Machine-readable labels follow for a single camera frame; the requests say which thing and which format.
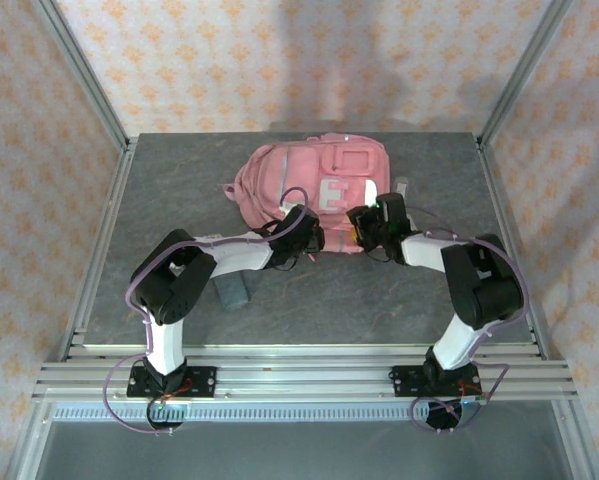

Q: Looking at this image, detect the aluminium frame post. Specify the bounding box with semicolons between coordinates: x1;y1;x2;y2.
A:
478;0;575;149
31;0;130;151

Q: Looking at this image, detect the slotted grey cable duct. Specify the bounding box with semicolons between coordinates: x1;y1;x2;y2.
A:
53;403;430;422

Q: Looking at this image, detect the aluminium frame leg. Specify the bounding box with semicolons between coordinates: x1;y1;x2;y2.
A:
551;399;599;480
3;399;55;480

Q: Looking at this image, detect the pink student backpack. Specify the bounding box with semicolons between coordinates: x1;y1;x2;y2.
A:
222;132;393;262

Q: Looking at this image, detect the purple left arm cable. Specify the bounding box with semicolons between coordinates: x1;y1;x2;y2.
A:
102;186;310;437

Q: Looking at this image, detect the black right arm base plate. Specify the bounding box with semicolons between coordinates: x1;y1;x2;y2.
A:
389;364;482;399

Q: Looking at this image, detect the grey rectangular block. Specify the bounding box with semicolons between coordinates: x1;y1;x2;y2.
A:
213;273;252;312

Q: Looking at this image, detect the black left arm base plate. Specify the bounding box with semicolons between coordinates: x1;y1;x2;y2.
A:
127;366;218;400

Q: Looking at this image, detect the aluminium table side rail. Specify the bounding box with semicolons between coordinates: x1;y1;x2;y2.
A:
61;135;141;362
473;135;550;362

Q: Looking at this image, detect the aluminium mounting rail beam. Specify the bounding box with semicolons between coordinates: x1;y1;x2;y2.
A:
32;344;578;401

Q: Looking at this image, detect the black round base housing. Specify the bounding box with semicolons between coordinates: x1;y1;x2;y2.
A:
146;397;188;436
425;397;473;434

